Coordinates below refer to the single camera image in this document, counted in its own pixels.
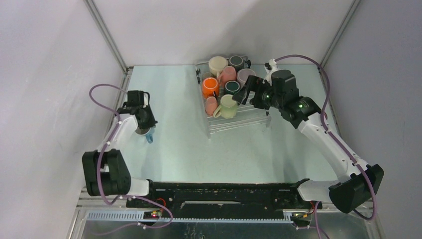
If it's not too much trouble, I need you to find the dark grey mug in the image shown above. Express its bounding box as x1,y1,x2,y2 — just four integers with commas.
228,55,245,72

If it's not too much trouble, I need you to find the pink ribbed mug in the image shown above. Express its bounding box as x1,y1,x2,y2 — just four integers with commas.
217,66,236,86

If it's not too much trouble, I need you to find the clear acrylic dish rack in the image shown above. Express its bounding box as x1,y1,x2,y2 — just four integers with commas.
195,55,271,139

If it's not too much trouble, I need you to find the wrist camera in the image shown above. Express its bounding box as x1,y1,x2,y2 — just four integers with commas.
126,90,150,108
264,58,279,82

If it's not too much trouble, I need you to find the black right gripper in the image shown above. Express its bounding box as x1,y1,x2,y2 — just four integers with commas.
232,76,283,111

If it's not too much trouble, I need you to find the light green mug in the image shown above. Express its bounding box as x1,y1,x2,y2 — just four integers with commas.
212,94,238,119

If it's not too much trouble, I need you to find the small salmon pink mug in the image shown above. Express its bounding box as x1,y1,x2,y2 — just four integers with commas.
205,96,218,117

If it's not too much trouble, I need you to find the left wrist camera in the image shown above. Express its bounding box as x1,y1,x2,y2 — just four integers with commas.
126,90,150,108

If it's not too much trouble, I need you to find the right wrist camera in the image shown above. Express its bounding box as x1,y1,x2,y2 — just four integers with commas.
264,58,279,82

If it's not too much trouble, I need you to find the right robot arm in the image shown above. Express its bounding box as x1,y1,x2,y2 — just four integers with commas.
232,70,384,214

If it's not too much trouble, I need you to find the dark teal mug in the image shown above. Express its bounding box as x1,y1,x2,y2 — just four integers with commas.
224,81,241,95

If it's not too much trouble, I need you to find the cream beige mug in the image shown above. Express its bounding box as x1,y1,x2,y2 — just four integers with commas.
208,56,228,77

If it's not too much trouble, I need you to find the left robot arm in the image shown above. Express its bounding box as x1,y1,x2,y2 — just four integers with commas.
82,104,157,208

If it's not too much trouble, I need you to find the light blue mug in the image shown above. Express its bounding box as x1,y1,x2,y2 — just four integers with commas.
135,127,155,144

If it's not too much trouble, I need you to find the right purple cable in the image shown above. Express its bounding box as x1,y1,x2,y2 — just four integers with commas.
273,54,379,239

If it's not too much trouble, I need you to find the orange mug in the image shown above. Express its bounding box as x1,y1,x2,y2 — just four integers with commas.
202,77,219,99

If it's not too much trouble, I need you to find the mauve grey mug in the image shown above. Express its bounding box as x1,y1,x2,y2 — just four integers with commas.
236,68,256,88

